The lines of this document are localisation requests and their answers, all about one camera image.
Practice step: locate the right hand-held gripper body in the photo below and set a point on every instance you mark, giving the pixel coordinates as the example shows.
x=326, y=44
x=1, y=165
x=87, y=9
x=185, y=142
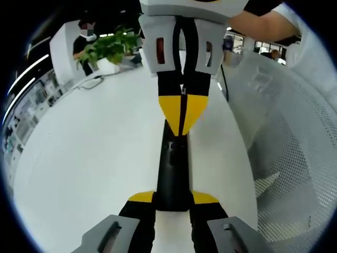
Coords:
x=184, y=8

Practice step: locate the person's white shirt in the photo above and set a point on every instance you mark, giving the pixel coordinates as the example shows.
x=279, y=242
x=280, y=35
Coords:
x=297, y=52

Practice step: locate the white square pillar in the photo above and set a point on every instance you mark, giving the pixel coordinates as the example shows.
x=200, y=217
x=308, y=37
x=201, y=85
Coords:
x=63, y=52

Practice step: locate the green leafy plant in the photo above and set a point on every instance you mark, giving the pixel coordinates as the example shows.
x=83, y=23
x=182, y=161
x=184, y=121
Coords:
x=113, y=47

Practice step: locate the white display shelf wall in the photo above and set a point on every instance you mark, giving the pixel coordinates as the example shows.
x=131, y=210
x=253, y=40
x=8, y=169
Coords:
x=34, y=116

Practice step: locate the white plant pot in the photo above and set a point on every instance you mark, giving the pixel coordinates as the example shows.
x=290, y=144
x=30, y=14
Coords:
x=108, y=66

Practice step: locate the ceiling light strip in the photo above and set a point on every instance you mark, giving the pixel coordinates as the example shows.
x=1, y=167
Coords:
x=18, y=98
x=29, y=71

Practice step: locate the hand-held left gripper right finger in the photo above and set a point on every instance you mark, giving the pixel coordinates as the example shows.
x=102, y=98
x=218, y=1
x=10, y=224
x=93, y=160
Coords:
x=210, y=226

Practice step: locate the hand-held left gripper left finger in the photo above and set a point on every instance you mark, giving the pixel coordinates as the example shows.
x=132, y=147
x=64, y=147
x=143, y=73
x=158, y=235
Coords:
x=137, y=226

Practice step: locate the white mesh office chair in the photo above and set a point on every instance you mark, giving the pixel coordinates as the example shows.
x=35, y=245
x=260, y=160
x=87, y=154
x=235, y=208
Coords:
x=289, y=131

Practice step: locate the black remote control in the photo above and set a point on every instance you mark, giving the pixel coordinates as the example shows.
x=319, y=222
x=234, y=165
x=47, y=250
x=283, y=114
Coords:
x=173, y=179

